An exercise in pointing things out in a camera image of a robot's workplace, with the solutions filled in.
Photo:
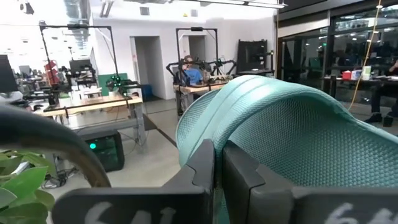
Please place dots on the black overhead station frame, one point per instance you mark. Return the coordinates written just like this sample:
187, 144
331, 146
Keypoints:
77, 26
196, 29

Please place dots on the teal mesh fabric garment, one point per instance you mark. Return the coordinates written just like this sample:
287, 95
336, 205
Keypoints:
295, 130

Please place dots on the black monitor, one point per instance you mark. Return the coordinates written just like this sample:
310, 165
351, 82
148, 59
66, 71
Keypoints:
6, 73

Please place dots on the red box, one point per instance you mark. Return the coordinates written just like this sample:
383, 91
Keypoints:
346, 75

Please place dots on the person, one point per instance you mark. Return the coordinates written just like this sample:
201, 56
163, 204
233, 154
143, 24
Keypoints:
385, 102
192, 74

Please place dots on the black computer green light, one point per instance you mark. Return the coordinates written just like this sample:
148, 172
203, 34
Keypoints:
105, 152

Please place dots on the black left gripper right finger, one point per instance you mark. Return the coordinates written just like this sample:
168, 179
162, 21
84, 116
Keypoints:
264, 202

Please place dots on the green board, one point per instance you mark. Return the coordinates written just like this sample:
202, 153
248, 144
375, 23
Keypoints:
107, 82

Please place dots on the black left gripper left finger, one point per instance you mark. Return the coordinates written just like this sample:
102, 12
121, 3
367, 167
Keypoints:
174, 202

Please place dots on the black cabinet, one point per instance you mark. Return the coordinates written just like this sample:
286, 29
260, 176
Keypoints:
252, 56

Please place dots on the wooden workbench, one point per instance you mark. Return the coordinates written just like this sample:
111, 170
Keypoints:
93, 104
199, 88

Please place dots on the green potted plant black pot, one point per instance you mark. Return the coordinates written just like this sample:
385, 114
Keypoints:
25, 183

